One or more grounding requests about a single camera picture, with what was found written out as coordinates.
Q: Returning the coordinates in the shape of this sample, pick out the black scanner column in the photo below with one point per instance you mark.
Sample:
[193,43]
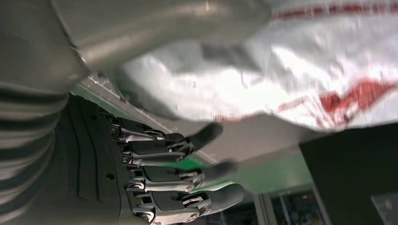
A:
[342,170]

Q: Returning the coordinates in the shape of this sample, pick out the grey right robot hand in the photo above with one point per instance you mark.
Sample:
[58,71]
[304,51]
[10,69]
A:
[93,170]

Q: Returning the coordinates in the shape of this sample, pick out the dark window frame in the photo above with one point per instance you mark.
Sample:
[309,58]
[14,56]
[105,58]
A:
[289,208]

